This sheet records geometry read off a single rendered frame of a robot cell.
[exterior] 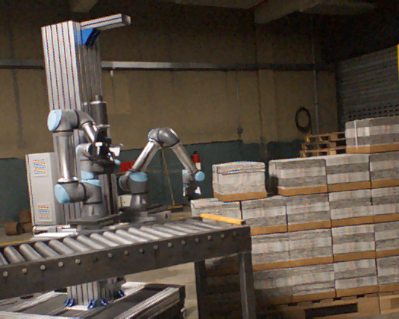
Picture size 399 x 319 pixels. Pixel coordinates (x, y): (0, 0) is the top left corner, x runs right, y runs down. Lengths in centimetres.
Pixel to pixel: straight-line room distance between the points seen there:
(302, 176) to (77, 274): 170
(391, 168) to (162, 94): 725
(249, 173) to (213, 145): 743
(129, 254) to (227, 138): 876
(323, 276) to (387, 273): 44
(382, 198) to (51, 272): 221
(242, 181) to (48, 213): 128
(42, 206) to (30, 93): 619
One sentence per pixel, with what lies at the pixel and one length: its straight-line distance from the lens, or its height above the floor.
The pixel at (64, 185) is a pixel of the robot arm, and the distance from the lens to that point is 295.
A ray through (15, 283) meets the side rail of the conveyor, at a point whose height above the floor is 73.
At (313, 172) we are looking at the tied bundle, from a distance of 327.
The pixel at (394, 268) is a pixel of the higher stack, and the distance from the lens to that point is 357.
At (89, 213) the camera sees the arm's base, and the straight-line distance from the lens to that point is 300.
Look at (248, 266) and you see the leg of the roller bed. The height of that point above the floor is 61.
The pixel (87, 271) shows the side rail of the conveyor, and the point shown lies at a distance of 207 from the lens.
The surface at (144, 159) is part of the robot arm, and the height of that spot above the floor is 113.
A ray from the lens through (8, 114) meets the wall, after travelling 942.
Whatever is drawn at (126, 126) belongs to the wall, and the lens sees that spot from 984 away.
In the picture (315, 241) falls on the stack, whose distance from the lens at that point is 331.
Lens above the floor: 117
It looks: 3 degrees down
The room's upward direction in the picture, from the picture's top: 5 degrees counter-clockwise
